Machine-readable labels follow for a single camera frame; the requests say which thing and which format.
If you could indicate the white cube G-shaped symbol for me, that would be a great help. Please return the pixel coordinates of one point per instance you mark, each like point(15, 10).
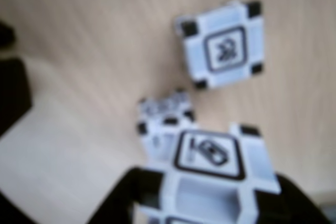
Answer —
point(157, 134)

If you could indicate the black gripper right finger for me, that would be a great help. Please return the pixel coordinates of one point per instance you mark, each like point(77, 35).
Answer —
point(288, 208)

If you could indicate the white cube N-shaped symbol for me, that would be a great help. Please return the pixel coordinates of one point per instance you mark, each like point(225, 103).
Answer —
point(210, 153)

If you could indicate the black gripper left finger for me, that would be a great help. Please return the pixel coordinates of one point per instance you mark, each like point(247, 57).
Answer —
point(123, 203)

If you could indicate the white cube crossed XB symbol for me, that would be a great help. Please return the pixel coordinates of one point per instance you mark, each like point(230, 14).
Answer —
point(223, 51)

